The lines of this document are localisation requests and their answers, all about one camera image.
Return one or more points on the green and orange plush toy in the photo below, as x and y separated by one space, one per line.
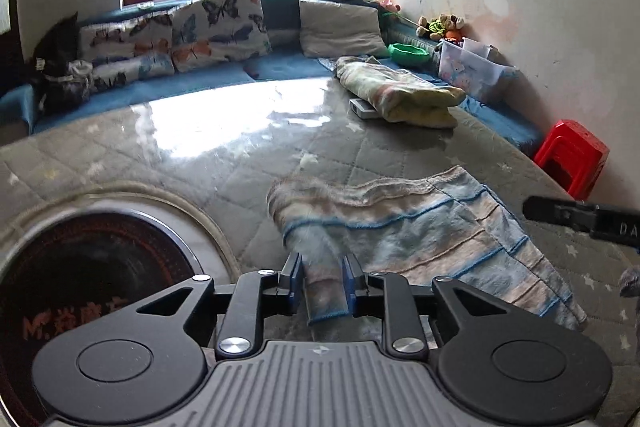
382 1

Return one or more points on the red plastic stool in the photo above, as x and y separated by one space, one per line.
570 157

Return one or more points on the grey cushion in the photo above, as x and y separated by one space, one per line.
340 29

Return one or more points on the small white box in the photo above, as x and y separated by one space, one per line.
361 109

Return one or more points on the round built-in induction cooker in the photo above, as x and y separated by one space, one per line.
90 267

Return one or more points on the striped pastel towel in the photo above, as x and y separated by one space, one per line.
400 227

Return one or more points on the long butterfly print cushion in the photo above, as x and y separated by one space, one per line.
125 37
135 72

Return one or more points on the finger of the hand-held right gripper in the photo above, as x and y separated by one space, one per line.
555 211

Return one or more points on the clear plastic storage box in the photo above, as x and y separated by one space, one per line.
470 69

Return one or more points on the blue sofa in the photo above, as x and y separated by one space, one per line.
200 82

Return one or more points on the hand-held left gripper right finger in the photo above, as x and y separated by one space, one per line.
346 283

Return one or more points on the folded pastel cloth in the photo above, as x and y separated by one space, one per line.
400 92

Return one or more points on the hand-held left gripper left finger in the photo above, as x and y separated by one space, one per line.
298 278

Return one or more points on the green plastic basin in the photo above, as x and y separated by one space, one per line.
409 54

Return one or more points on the large butterfly print cushion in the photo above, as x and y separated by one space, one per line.
225 27

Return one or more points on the brown plush toy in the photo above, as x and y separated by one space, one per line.
442 27

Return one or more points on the black bag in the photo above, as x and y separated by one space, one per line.
60 62

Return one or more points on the grey quilted table cover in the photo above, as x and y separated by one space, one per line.
390 152

